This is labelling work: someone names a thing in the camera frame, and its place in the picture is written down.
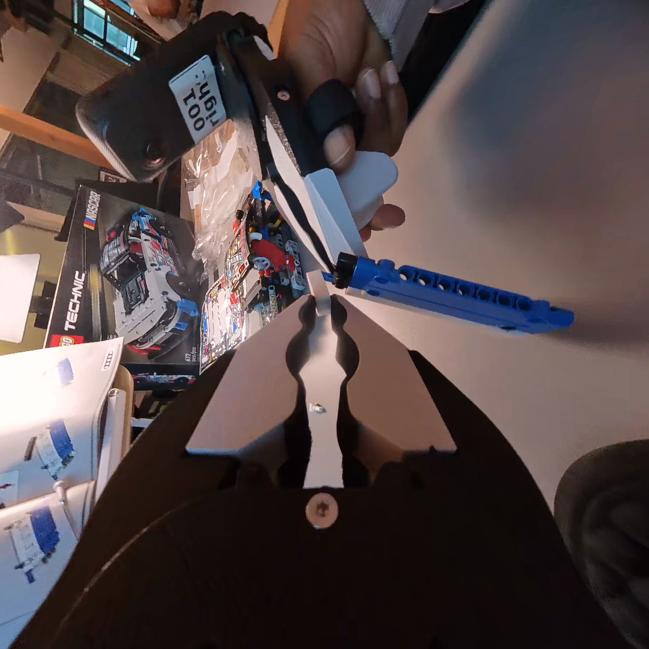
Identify shiny sticker sheet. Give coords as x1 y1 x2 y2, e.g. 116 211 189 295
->
199 274 250 376

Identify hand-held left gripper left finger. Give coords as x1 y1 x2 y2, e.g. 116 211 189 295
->
184 294 317 488

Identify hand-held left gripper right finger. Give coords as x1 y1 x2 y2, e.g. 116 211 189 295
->
331 295 458 486

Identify person's right forearm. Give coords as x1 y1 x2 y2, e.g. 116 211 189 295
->
362 0 487 46

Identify instruction booklet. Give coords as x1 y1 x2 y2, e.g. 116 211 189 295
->
0 337 125 637

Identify partly built lego car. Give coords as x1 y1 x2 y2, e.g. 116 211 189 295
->
231 183 311 328

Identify person's right hand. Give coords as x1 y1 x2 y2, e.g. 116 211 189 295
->
275 0 410 242

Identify heap of clear plastic bags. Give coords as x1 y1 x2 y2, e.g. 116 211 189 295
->
180 122 269 267

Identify window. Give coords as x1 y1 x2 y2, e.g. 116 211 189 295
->
71 0 141 64

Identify lego set box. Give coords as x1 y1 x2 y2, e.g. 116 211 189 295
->
43 184 210 391

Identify blue and white lego panel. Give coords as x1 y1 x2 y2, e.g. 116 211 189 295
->
322 251 576 334

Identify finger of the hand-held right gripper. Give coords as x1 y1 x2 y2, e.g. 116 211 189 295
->
303 168 369 265
260 116 339 275

